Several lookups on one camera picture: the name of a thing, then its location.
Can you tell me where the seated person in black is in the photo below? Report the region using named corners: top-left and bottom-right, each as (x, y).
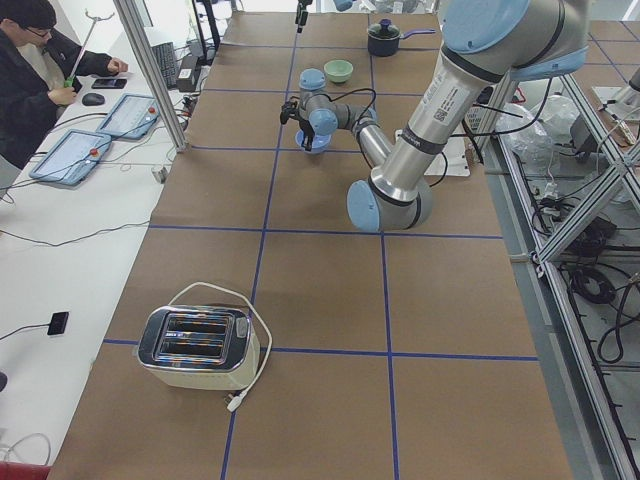
top-left (1, 1), bottom-right (128, 170)

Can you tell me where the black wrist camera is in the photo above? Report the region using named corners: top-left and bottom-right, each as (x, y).
top-left (279, 99), bottom-right (300, 125)

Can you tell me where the black smartphone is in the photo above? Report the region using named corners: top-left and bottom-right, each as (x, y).
top-left (92, 78), bottom-right (127, 90)

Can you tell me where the white toaster power cable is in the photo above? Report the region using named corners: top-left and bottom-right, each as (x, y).
top-left (167, 281), bottom-right (274, 413)

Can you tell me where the small metal cup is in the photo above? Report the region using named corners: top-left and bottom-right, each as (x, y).
top-left (151, 165), bottom-right (168, 184)

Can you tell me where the blue bowl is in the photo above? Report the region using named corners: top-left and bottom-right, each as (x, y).
top-left (295, 130), bottom-right (332, 155)

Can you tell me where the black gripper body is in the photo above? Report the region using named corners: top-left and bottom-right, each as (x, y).
top-left (298, 113), bottom-right (313, 134)
top-left (296, 0), bottom-right (309, 23)

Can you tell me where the near blue teach pendant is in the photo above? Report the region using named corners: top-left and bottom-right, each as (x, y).
top-left (29, 129), bottom-right (112, 187)

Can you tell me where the green bowl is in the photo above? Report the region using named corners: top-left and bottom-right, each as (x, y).
top-left (323, 59), bottom-right (354, 84)

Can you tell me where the dark blue saucepan with lid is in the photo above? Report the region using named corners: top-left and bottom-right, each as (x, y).
top-left (367, 18), bottom-right (436, 57)

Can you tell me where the black keyboard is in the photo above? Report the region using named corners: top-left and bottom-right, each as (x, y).
top-left (151, 42), bottom-right (178, 89)

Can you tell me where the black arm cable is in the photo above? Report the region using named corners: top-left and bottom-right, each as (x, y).
top-left (289, 88), bottom-right (526, 189)

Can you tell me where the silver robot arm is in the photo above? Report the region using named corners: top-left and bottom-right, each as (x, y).
top-left (280, 1), bottom-right (590, 232)
top-left (295, 0), bottom-right (354, 33)

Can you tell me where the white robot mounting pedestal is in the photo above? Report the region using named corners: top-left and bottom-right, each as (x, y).
top-left (425, 137), bottom-right (470, 177)

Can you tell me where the far blue teach pendant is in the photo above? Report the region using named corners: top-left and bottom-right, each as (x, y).
top-left (96, 94), bottom-right (159, 140)

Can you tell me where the cream toaster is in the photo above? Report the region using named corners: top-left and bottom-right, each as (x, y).
top-left (137, 305), bottom-right (260, 391)

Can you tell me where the black computer mouse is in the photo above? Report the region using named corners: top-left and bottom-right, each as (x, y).
top-left (81, 93), bottom-right (106, 106)

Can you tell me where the aluminium frame post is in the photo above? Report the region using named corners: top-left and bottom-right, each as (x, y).
top-left (114, 0), bottom-right (187, 153)

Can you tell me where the blue teach pendant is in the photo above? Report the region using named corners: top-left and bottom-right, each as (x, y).
top-left (96, 94), bottom-right (159, 140)
top-left (29, 129), bottom-right (112, 187)

